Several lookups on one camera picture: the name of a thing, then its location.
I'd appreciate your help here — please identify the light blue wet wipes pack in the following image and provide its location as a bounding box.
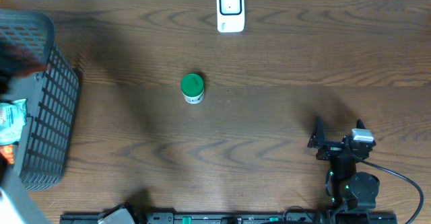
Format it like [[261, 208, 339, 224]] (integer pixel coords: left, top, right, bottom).
[[1, 99, 27, 146]]

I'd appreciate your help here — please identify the orange Kleenex tissue pack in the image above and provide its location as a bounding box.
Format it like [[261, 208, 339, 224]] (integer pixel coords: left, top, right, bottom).
[[0, 145, 15, 165]]

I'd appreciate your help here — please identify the green lid white jar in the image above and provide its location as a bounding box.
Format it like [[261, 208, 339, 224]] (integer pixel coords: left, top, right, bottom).
[[180, 73, 205, 104]]

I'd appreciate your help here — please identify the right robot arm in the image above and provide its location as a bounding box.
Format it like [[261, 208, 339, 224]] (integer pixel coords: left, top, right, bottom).
[[307, 118, 380, 223]]

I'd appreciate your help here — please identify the white barcode scanner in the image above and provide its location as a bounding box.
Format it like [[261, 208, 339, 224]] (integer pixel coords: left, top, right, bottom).
[[216, 0, 245, 33]]

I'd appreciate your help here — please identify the grey plastic mesh basket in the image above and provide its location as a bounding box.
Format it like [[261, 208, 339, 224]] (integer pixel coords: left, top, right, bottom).
[[1, 9, 81, 191]]

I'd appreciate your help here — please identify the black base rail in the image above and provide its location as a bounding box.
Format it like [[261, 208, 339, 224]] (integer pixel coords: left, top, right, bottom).
[[59, 211, 398, 224]]

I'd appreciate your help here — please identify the right black cable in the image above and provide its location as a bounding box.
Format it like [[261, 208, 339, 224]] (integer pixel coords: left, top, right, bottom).
[[346, 143, 425, 224]]

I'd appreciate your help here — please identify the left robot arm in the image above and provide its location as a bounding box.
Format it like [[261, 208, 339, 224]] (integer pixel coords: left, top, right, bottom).
[[1, 42, 138, 223]]

